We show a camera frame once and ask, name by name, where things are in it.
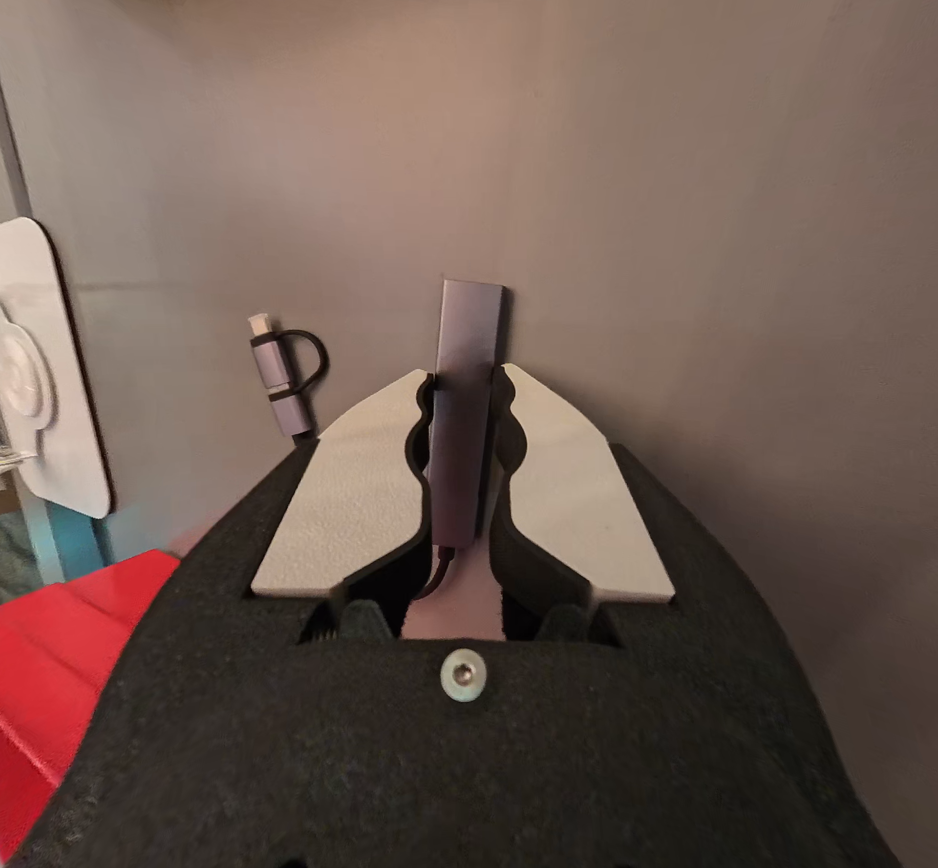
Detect white metal tablet stand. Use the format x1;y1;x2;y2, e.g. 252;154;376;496
0;217;116;519

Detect red plastic bin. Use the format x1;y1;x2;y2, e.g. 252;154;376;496
0;549;184;840

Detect grey usb hub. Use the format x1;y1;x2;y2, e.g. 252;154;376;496
424;278;512;547

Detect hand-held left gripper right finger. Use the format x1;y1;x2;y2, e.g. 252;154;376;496
487;362;677;604

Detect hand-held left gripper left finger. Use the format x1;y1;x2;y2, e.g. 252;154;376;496
251;370;437;601

